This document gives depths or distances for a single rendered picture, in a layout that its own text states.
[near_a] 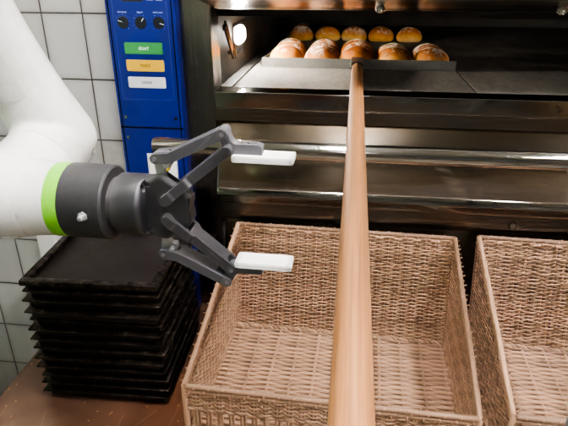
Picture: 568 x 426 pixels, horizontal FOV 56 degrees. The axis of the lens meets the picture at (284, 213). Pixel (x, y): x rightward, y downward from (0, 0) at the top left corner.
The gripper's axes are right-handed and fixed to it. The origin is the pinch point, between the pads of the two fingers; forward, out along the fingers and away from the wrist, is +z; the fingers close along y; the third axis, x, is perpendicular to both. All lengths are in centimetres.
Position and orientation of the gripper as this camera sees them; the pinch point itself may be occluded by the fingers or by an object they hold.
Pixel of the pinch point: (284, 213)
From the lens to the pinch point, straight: 63.3
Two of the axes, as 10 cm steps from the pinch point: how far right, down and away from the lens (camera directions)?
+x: -1.3, 4.1, -9.0
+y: -0.1, 9.1, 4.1
